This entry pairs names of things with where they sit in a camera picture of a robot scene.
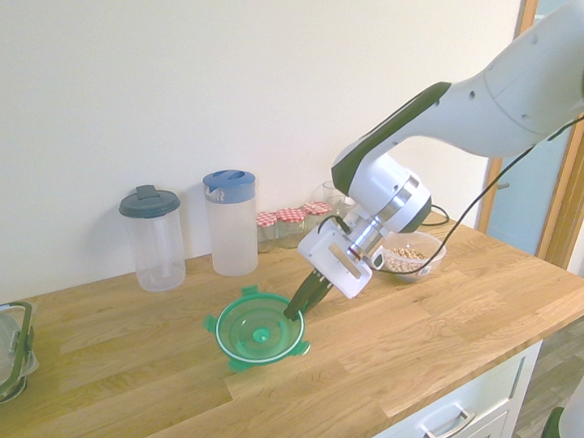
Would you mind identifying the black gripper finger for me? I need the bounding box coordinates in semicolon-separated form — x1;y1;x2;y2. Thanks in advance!
284;268;324;322
301;278;332;315

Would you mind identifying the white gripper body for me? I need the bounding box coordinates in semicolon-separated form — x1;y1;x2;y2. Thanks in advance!
294;223;379;302

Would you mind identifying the green round container lid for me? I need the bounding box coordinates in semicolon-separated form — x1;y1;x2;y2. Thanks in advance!
199;280;316;379

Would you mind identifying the red checkered lid jar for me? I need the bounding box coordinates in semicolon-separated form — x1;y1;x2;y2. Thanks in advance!
298;201;332;239
253;209;280;255
273;206;307;251

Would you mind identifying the clear plastic food bowl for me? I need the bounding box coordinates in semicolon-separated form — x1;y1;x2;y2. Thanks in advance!
375;228;449;287

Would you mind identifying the blue-lidded plastic pitcher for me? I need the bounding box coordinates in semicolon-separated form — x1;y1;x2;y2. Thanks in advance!
196;165;266;280

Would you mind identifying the dark-lidded plastic pitcher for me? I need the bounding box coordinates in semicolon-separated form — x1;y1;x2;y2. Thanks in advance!
113;182;193;295

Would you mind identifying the white cabinet drawer front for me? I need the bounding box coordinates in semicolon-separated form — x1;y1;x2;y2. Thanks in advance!
336;327;545;438

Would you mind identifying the wooden glazed door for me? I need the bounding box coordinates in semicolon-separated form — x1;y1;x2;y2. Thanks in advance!
472;0;584;289

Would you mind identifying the ring cereal pile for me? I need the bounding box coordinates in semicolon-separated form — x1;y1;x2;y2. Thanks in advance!
385;245;432;278

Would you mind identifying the silver drawer handle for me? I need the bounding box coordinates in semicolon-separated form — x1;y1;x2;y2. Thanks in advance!
419;406;477;438

